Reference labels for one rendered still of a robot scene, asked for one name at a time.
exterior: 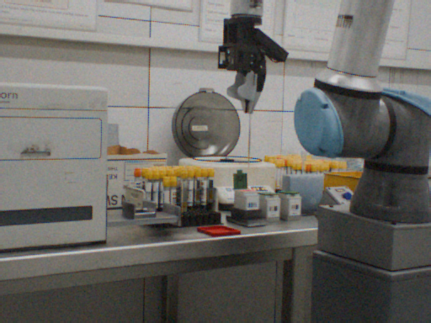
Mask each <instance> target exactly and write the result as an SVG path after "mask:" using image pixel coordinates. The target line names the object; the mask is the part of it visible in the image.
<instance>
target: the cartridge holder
mask: <svg viewBox="0 0 431 323"><path fill-rule="evenodd" d="M226 221H232V222H235V223H237V224H240V225H244V226H247V227H253V225H267V220H266V219H263V218H262V209H250V210H243V209H239V208H237V207H231V214H226Z"/></svg>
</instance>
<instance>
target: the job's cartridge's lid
mask: <svg viewBox="0 0 431 323"><path fill-rule="evenodd" d="M233 189H247V173H243V170H237V173H233Z"/></svg>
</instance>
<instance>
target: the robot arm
mask: <svg viewBox="0 0 431 323"><path fill-rule="evenodd" d="M263 2H264V0H230V16H231V18H229V19H223V41H222V45H219V55H218V69H226V70H227V71H237V74H236V76H235V82H234V84H233V85H231V86H229V87H228V88H227V89H226V94H227V96H229V97H231V98H234V99H238V100H240V102H241V105H242V109H243V113H245V114H247V103H249V105H248V113H249V114H251V113H252V112H253V110H254V107H255V106H256V104H257V102H258V100H259V98H260V95H261V93H262V91H263V87H264V84H265V78H266V60H265V56H267V57H268V58H269V59H270V60H271V61H272V62H274V63H280V62H285V61H286V60H287V56H288V55H289V52H287V51H286V50H285V49H284V48H283V47H281V46H280V45H278V44H277V43H276V42H275V41H273V39H271V38H269V36H267V35H266V34H265V33H264V32H263V31H262V30H260V29H259V28H254V26H261V25H262V19H261V18H262V17H263ZM394 2H395V0H342V2H341V4H340V8H339V10H338V19H337V23H336V26H335V30H334V36H333V41H332V44H331V51H330V55H329V57H328V61H327V67H326V68H325V70H323V71H321V72H320V73H319V74H316V78H315V81H314V85H313V88H308V89H306V90H305V91H304V92H301V95H300V96H299V97H298V99H297V100H296V103H295V107H294V128H295V133H296V134H297V136H298V141H299V142H300V143H301V146H302V147H303V148H304V149H305V151H307V152H308V153H310V154H312V155H313V156H326V157H327V158H330V159H335V158H337V157H341V158H360V159H364V164H363V173H362V175H361V176H360V178H359V181H358V183H357V186H356V189H355V190H354V193H353V195H352V197H351V199H350V204H349V211H350V212H352V213H353V214H357V215H360V216H363V217H365V218H371V219H375V220H383V221H388V222H400V223H410V224H422V223H428V222H431V193H430V190H429V186H428V164H429V158H430V152H431V98H430V97H429V96H427V95H422V94H420V93H415V92H409V91H403V90H400V89H397V88H386V87H381V85H380V84H379V82H378V80H377V73H378V67H379V64H380V59H381V54H382V51H383V48H384V44H385V39H386V34H387V31H388V28H389V23H390V19H391V15H392V9H393V5H394ZM221 52H225V58H226V59H225V60H222V64H220V54H221ZM251 71H253V72H254V73H252V72H251Z"/></svg>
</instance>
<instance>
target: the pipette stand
mask: <svg viewBox="0 0 431 323"><path fill-rule="evenodd" d="M284 190H291V191H295V192H298V193H300V197H301V215H303V214H317V205H318V204H319V203H320V200H321V198H322V196H323V175H316V174H304V175H302V174H299V175H283V176H282V191H284Z"/></svg>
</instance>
